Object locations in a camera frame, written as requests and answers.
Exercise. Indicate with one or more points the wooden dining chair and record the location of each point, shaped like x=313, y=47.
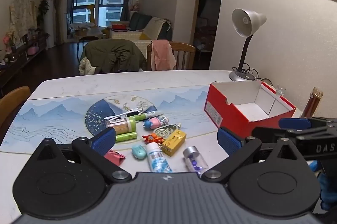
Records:
x=13, y=100
x=184, y=53

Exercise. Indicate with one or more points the grey-blue correction tape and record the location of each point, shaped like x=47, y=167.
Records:
x=165, y=131

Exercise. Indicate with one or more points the small clear glass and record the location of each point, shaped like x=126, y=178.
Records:
x=280, y=91

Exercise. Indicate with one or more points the glass vial silver cap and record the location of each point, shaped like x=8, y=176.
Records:
x=197, y=160

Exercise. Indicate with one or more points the green jacket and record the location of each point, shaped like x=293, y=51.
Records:
x=105, y=53

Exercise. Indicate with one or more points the small yellow box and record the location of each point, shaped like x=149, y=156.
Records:
x=173, y=141

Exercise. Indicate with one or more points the green lip balm tube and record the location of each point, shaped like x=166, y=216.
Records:
x=126, y=137

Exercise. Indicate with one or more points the cream throw blanket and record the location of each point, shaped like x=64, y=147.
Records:
x=155, y=26

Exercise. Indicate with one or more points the glass balcony door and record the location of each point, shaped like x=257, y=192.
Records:
x=105, y=3

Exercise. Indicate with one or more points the red cushion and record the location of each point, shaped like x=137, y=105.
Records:
x=119, y=27

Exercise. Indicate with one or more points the cream puffy jacket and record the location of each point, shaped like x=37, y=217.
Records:
x=85, y=67

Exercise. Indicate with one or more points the white tube blue label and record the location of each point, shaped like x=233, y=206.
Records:
x=156, y=158

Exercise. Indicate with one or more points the red cardboard box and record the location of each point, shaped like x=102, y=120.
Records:
x=237, y=121

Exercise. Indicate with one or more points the yellow giraffe toy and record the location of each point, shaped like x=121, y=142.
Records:
x=91, y=14

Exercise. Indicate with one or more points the green marker pen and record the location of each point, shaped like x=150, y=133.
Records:
x=147, y=115

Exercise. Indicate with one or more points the coffee table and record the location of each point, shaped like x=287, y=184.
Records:
x=87, y=32

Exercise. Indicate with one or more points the printed wall cloth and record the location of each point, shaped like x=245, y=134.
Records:
x=22, y=16

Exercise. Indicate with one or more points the plush doll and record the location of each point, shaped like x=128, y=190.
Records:
x=135, y=6

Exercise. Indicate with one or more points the toothpick jar green lid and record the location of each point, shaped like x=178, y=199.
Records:
x=118, y=126

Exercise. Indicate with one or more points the brown glass bottle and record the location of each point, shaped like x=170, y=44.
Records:
x=312, y=105

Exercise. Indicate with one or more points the white standing air conditioner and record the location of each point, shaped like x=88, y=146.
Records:
x=49, y=18

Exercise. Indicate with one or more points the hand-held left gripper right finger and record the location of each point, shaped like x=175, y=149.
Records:
x=229, y=141

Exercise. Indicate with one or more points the teal oval eraser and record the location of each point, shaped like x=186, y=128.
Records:
x=138, y=152

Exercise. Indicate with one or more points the dark green sofa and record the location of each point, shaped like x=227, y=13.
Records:
x=138, y=20

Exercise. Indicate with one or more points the white desk lamp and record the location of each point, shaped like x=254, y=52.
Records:
x=248, y=20

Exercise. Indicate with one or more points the white pen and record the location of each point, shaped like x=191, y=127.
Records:
x=118, y=115

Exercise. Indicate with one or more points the person's right hand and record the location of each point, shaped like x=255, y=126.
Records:
x=327, y=187

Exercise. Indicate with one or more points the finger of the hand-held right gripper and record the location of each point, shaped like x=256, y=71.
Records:
x=268, y=132
x=295, y=122

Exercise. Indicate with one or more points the pink pig figure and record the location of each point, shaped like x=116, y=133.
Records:
x=155, y=122

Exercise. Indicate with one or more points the dark low cabinet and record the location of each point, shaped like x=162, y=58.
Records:
x=23, y=55

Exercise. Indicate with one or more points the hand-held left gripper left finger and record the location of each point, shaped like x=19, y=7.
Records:
x=105, y=138

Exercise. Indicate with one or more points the green house plant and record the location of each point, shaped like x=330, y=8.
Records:
x=43, y=9

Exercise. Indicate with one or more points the red paper packet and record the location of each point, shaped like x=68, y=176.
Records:
x=115, y=158

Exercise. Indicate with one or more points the pink cloth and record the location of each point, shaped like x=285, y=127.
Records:
x=163, y=55

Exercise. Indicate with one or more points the pink bag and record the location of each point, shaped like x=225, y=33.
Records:
x=33, y=50

